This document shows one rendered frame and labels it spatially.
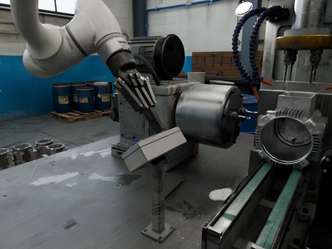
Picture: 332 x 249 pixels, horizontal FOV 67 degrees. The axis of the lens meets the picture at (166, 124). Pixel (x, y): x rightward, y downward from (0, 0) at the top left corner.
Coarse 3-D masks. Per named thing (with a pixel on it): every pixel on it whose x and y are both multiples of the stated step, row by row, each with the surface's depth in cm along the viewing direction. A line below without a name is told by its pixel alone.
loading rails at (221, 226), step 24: (264, 168) 82; (240, 192) 67; (264, 192) 79; (288, 192) 67; (312, 192) 86; (216, 216) 55; (240, 216) 60; (264, 216) 74; (288, 216) 55; (216, 240) 50; (240, 240) 60; (264, 240) 49; (288, 240) 60
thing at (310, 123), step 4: (316, 112) 87; (320, 112) 88; (264, 116) 81; (268, 116) 80; (264, 120) 81; (268, 120) 80; (308, 120) 74; (312, 120) 75; (308, 124) 74; (312, 124) 73; (308, 128) 74; (260, 152) 84; (260, 156) 84; (264, 156) 84; (304, 160) 76; (308, 160) 77; (300, 164) 77; (304, 164) 77; (308, 164) 76
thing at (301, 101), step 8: (280, 96) 84; (288, 96) 83; (296, 96) 92; (304, 96) 90; (312, 96) 82; (280, 104) 85; (288, 104) 83; (296, 104) 82; (304, 104) 80; (312, 104) 83; (312, 112) 84
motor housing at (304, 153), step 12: (288, 108) 81; (300, 120) 75; (264, 132) 87; (312, 132) 74; (324, 132) 87; (264, 144) 86; (276, 144) 93; (312, 144) 74; (276, 156) 85; (288, 156) 86; (300, 156) 81; (312, 156) 75
